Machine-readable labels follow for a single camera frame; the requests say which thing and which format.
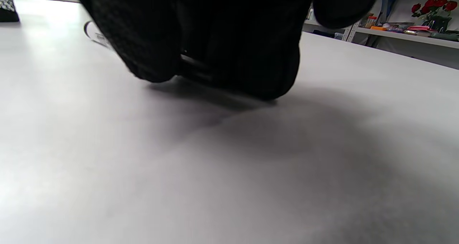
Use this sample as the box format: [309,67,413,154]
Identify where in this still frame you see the white shelf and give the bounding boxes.
[303,18,459,50]

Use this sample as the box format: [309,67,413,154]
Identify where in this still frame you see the black mesh pen holder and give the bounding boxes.
[0,0,20,23]

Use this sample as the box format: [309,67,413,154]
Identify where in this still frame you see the person's right hand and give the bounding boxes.
[70,0,382,101]

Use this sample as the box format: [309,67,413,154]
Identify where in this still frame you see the red artificial flowers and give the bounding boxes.
[411,0,459,33]

